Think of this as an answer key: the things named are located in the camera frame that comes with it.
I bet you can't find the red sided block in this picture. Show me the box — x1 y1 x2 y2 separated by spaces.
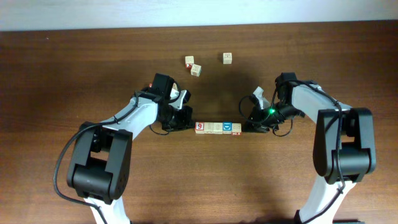
231 123 242 136

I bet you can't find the red number 6 block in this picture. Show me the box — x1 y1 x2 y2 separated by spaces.
195 122 205 134

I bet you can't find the blue letter D block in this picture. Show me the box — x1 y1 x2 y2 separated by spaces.
223 122 233 134

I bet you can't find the number 1 wooden block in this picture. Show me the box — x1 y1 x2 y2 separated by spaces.
204 122 214 134

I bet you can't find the green sided wooden block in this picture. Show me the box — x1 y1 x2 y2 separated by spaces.
213 123 223 134

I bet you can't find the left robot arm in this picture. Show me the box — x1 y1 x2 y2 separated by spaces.
67 73 195 223

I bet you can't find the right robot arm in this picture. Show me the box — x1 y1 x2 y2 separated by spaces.
242 73 376 223

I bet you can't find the letter K wooden block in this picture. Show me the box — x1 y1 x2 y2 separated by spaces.
190 64 201 77

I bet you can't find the letter E wooden block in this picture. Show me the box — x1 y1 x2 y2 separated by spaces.
185 55 195 69

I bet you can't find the green sided far block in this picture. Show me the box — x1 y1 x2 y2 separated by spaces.
223 52 233 65

